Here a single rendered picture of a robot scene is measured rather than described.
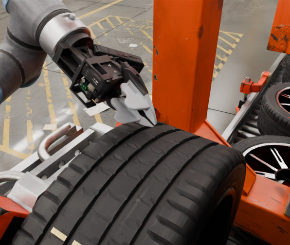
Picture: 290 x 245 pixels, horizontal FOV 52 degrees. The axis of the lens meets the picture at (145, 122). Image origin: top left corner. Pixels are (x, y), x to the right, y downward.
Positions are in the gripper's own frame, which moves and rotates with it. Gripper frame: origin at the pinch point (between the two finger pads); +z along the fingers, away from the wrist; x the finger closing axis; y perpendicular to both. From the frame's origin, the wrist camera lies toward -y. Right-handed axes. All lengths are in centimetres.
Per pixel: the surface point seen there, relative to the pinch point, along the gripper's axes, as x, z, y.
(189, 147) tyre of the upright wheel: 0.5, 8.2, -1.6
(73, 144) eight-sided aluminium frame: -15.7, -8.7, 4.2
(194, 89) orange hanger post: -9.4, -5.0, -42.7
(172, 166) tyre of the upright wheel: 0.2, 8.7, 5.7
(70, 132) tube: -32.3, -19.4, -12.2
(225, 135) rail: -55, 13, -126
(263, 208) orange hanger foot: -27, 39, -51
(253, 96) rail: -44, 8, -181
